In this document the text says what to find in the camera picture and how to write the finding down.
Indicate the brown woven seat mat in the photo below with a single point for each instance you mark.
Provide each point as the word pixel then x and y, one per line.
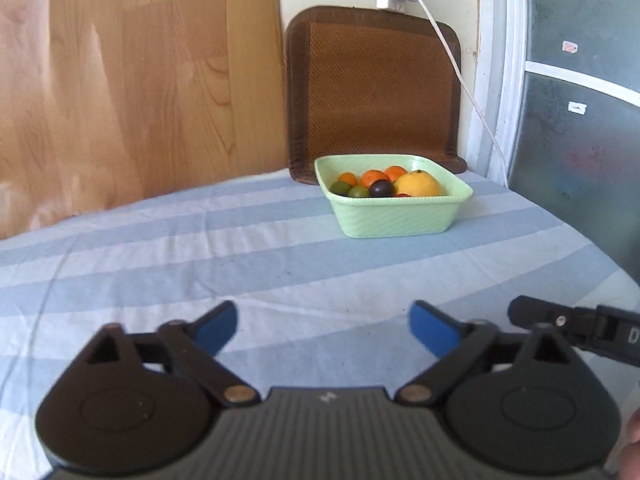
pixel 370 85

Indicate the wood-grain board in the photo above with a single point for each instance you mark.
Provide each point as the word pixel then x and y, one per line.
pixel 140 85

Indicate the dark purple plum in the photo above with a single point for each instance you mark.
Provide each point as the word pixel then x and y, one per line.
pixel 381 189

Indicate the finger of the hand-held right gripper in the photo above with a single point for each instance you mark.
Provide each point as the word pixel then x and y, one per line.
pixel 542 312

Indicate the blue striped bed sheet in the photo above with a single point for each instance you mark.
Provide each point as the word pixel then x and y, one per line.
pixel 250 270

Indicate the large yellow-orange grapefruit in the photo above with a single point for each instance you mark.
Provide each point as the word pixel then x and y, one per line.
pixel 419 184

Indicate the green plum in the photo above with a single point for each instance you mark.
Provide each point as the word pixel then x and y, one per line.
pixel 341 189
pixel 358 192

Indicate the small pink sticker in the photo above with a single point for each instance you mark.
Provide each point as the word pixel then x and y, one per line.
pixel 570 47

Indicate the large orange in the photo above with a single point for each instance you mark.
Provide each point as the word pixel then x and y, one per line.
pixel 395 173

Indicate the frosted glass door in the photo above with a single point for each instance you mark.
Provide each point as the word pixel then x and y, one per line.
pixel 580 135

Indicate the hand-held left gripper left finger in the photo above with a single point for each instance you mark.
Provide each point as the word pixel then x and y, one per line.
pixel 216 329

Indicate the small white sticker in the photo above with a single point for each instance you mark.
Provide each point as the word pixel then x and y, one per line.
pixel 576 107

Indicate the light green plastic basin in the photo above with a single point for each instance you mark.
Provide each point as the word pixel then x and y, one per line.
pixel 395 217

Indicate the person's right hand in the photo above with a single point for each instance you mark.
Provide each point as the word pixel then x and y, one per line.
pixel 632 440

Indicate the small orange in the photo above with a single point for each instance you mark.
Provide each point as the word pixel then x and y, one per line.
pixel 348 178
pixel 371 178

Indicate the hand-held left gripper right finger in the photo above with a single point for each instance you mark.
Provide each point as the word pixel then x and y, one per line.
pixel 431 329

